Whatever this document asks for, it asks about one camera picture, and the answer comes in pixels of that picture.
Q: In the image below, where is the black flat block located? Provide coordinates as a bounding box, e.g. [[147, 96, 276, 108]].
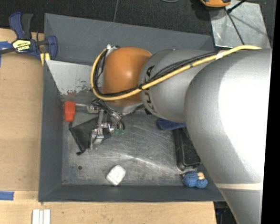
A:
[[170, 126, 204, 172]]

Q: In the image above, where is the pale wood board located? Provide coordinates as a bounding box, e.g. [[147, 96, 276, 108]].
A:
[[0, 51, 50, 195]]

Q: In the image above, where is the dark blue cloth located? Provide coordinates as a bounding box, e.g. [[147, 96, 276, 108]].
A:
[[156, 117, 187, 133]]

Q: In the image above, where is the white rounded case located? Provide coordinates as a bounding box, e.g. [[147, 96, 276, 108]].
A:
[[105, 164, 127, 187]]

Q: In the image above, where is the black cloth pouch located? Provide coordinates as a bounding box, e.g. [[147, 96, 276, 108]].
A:
[[67, 114, 114, 158]]

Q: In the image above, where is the orange-red block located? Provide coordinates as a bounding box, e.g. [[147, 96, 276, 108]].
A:
[[63, 101, 77, 123]]

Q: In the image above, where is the grey metal bin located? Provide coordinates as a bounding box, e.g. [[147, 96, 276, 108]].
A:
[[31, 13, 238, 215]]

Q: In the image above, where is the blue knitted toy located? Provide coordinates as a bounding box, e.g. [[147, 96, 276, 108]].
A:
[[181, 170, 209, 190]]

